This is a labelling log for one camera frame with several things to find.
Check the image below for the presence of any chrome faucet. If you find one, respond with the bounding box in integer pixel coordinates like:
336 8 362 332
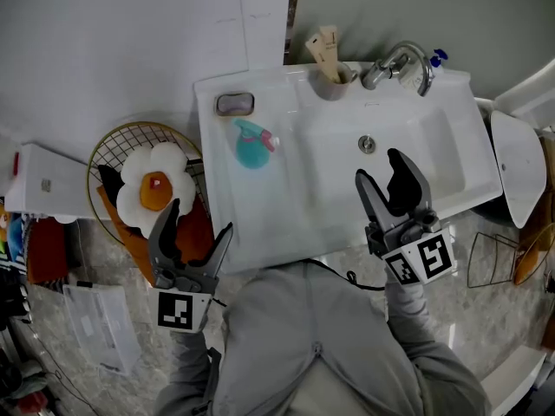
361 41 435 98

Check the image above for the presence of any person's left forearm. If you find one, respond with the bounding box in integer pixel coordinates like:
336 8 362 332
166 325 219 416

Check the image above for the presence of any thin wire rack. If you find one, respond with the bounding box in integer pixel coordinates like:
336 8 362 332
467 231 522 290

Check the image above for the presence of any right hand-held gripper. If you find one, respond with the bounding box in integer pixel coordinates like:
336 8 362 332
355 147 457 287

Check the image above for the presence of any black cable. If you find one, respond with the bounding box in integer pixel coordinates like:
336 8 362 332
344 269 388 293

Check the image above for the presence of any gold wire basket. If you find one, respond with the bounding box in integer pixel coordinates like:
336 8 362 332
86 121 214 250

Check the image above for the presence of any white flower-shaped cushion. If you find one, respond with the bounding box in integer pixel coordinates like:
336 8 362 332
115 141 197 230

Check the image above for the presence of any red-orange fabric item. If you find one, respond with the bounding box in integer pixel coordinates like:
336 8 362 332
25 218 69 286

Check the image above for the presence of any person's grey jacket torso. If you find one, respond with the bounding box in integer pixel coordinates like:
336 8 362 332
153 257 492 416

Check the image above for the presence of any white rectangular block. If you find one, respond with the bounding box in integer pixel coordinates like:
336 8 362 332
480 344 548 416

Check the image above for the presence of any person's right forearm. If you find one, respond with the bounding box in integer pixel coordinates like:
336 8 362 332
383 270 440 355

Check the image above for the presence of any white cabinet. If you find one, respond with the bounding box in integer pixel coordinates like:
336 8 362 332
3 142 99 224

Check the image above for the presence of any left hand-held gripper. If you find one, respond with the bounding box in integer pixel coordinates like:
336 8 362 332
147 197 235 335

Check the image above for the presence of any black cloth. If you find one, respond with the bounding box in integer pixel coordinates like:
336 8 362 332
97 164 127 204

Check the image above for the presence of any white washbasin table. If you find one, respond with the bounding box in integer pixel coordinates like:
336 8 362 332
193 61 505 276

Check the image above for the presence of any teal and pink spray bottle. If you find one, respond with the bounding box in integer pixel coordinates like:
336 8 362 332
232 118 281 171

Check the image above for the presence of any grey cup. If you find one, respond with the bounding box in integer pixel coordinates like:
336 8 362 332
310 62 359 102

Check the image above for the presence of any clear plastic storage box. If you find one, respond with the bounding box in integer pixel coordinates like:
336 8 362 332
62 283 142 377

